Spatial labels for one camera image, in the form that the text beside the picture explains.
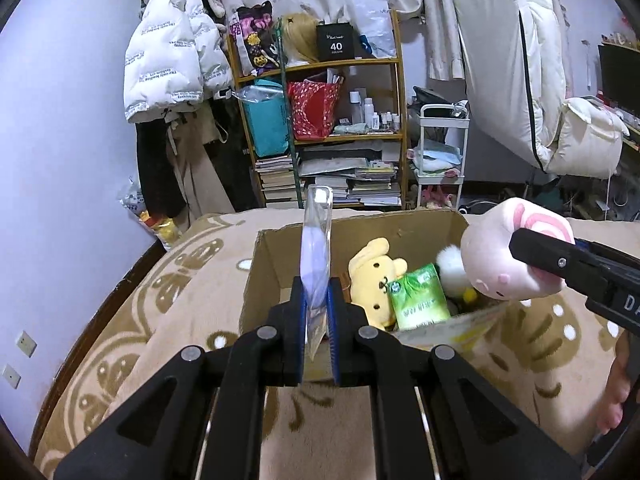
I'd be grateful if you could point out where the white puffer jacket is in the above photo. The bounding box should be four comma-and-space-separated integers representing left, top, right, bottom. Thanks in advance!
122, 0, 232, 124

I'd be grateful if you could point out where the red gift bag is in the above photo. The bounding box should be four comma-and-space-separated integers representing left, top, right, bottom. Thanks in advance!
288, 79, 341, 142

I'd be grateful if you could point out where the blonde wig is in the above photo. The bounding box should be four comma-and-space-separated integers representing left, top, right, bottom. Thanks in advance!
281, 12, 319, 63

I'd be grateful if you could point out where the beige trench coat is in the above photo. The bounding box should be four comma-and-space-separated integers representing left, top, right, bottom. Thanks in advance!
167, 102, 234, 224

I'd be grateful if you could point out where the yellow dog plush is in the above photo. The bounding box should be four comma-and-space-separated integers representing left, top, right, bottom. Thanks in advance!
348, 237, 408, 330

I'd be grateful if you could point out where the white plastic bag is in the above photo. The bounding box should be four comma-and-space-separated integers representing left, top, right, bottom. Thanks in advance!
347, 0, 396, 58

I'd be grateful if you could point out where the open cardboard box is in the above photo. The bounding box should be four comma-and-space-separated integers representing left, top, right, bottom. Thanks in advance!
240, 209, 506, 353

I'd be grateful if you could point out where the purple character bag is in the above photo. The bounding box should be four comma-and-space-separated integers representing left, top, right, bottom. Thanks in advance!
229, 0, 280, 76

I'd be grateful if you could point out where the white rolling cart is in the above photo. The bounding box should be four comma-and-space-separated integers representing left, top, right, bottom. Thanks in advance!
411, 100, 471, 209

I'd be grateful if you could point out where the clear bag with purple toy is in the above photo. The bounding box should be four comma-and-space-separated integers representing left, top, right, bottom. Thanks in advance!
299, 184, 333, 360

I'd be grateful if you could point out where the teal gift bag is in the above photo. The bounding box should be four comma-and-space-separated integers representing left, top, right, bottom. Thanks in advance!
243, 79, 288, 157

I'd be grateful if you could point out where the black box marked 40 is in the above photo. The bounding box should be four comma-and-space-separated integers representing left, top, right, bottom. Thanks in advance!
316, 23, 355, 62

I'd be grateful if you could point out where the stack of books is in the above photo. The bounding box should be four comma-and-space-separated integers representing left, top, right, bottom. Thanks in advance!
255, 139, 402, 208

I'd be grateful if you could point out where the white fluffy penguin plush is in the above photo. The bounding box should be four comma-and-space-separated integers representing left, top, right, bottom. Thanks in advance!
436, 245, 477, 306

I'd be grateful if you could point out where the pink swirl roll plush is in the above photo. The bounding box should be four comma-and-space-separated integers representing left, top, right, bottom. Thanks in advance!
460, 197, 575, 301

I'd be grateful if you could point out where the green tissue pack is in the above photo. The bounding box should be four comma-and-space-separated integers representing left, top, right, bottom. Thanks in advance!
387, 263, 451, 330

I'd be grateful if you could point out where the person's right hand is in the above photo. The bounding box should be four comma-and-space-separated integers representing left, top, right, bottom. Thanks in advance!
597, 333, 631, 434

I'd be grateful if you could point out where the cream padded office chair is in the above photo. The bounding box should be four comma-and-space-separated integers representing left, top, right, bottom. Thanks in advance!
454, 0, 628, 180

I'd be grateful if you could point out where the wooden bookshelf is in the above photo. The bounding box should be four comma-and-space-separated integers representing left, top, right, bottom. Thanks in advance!
228, 2, 408, 209

